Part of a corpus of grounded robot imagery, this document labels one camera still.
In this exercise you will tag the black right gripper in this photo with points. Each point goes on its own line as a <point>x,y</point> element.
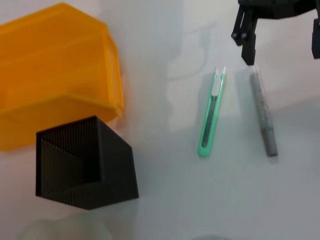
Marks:
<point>280,7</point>

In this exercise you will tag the yellow plastic bin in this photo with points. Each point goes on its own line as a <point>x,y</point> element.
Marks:
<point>50,62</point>

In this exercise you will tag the grey marker pen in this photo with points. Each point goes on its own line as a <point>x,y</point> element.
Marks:
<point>268,140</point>

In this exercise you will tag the green utility knife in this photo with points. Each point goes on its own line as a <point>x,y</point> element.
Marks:
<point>205,147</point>

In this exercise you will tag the black mesh pen holder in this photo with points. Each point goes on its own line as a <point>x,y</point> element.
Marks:
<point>117,175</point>

